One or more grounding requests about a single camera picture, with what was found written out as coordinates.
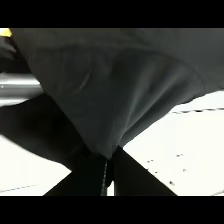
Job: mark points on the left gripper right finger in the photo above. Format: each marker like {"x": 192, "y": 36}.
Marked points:
{"x": 133, "y": 176}

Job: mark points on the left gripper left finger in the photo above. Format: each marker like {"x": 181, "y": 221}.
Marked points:
{"x": 86, "y": 180}

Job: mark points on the black garment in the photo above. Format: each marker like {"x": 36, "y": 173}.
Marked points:
{"x": 126, "y": 86}

